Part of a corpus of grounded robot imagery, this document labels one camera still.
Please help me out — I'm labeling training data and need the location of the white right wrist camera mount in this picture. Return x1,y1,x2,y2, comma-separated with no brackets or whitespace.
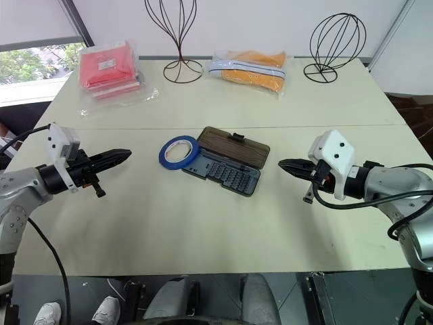
306,129,356,200

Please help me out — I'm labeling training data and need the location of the blue tape roll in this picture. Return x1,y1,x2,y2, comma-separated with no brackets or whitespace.
158,134,200,169

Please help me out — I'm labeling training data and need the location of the black window frame post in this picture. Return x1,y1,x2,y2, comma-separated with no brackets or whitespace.
62,0,95,48

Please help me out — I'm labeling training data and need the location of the bagged orange cloth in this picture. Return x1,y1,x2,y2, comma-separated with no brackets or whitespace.
206,49,288,101

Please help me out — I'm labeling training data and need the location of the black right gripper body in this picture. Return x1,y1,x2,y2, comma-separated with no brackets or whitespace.
302,160,336,204

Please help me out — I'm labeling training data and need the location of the brown wire hat stand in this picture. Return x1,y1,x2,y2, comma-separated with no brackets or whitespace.
144,0,204,83

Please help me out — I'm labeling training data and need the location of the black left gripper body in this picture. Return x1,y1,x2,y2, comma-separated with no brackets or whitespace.
66,150,107,199

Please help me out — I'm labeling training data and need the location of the black wire hat stand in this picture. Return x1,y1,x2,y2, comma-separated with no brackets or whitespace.
302,12,367,83

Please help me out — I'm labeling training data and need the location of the white sneaker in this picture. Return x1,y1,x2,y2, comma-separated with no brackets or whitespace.
91,296,121,325
33,301,63,325

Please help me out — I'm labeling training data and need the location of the gray rounded shape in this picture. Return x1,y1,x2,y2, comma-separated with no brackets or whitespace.
143,275,200,322
241,273,282,325

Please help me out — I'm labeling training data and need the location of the bit set case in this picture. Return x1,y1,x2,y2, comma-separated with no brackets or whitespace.
181,126,271,199

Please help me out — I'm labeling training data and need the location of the bagged red cloth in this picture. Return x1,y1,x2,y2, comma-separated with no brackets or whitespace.
76,39,160,118

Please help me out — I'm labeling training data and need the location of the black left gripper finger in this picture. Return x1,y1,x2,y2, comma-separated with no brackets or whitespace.
89,148,133,163
91,155,131,169

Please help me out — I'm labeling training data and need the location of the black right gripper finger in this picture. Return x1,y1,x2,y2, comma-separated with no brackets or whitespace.
277,158,309,169
280,165,311,181

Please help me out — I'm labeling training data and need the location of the black metal frame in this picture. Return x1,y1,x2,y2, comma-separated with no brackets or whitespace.
303,270,332,325

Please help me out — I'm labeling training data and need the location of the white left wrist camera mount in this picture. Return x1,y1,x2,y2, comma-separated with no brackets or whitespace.
46,123,81,193

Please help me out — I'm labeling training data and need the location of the white roller blind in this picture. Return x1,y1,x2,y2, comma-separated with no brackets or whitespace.
0,0,83,52

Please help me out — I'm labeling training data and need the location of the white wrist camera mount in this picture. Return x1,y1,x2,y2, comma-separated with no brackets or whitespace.
46,123,81,193
306,129,356,200

